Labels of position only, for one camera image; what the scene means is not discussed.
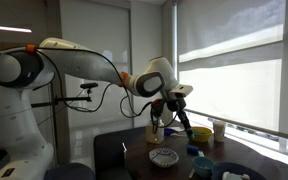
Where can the large dark blue bowl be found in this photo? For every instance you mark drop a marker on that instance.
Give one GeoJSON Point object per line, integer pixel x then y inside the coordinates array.
{"type": "Point", "coordinates": [239, 170]}

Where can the white soap dispenser bottle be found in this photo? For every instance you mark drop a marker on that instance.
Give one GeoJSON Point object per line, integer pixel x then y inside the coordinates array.
{"type": "Point", "coordinates": [154, 133]}

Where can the green rectangular block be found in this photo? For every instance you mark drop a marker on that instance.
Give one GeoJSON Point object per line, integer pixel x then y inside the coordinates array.
{"type": "Point", "coordinates": [191, 135]}

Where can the white spoon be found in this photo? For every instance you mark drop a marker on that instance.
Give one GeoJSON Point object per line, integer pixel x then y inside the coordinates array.
{"type": "Point", "coordinates": [179, 135]}

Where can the small light blue block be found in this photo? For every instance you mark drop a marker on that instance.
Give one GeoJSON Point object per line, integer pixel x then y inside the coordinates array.
{"type": "Point", "coordinates": [201, 153]}

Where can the white object in bowl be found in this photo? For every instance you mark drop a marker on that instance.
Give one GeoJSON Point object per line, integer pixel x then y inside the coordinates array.
{"type": "Point", "coordinates": [235, 176]}

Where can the white paper cup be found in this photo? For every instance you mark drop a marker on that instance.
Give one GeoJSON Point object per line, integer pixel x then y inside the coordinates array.
{"type": "Point", "coordinates": [219, 130]}

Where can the white bowl with blue pattern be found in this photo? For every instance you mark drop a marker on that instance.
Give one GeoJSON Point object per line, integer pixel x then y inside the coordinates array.
{"type": "Point", "coordinates": [164, 157]}

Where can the blue rectangular block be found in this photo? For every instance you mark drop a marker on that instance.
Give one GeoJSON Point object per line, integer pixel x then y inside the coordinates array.
{"type": "Point", "coordinates": [192, 149]}

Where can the black camera on boom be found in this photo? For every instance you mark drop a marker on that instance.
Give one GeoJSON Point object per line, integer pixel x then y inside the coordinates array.
{"type": "Point", "coordinates": [89, 85]}

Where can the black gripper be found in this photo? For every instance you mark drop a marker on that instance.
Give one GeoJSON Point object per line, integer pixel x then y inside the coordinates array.
{"type": "Point", "coordinates": [181, 108]}

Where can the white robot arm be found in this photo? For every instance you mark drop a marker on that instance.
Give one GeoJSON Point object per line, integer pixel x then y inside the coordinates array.
{"type": "Point", "coordinates": [67, 63]}

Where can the light blue small bowl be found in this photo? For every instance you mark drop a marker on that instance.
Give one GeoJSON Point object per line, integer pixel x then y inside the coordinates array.
{"type": "Point", "coordinates": [203, 165]}

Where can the grey roller window blind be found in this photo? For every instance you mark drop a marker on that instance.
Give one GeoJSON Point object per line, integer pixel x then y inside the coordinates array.
{"type": "Point", "coordinates": [230, 66]}

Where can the ceiling strip light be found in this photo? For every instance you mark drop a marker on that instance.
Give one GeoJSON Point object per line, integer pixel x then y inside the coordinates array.
{"type": "Point", "coordinates": [7, 28]}

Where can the yellow bowl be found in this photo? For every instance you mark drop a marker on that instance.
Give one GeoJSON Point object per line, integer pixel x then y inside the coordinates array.
{"type": "Point", "coordinates": [202, 135]}

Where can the black office chair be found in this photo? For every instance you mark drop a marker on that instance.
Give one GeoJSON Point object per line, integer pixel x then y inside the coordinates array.
{"type": "Point", "coordinates": [112, 153]}

